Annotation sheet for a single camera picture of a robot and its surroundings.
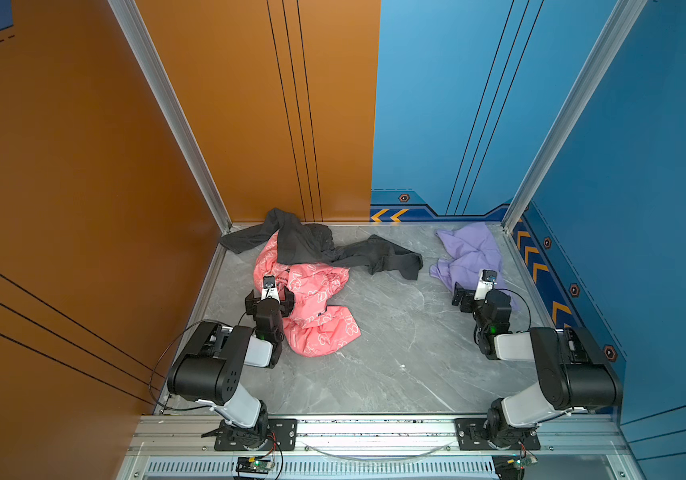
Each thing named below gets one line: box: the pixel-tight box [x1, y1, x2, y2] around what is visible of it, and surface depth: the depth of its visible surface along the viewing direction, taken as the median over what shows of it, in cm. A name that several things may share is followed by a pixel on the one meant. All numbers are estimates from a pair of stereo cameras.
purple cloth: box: [429, 222, 519, 309], surface depth 111 cm
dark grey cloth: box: [220, 208, 423, 281], surface depth 106 cm
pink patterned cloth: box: [253, 231, 362, 358], surface depth 90 cm
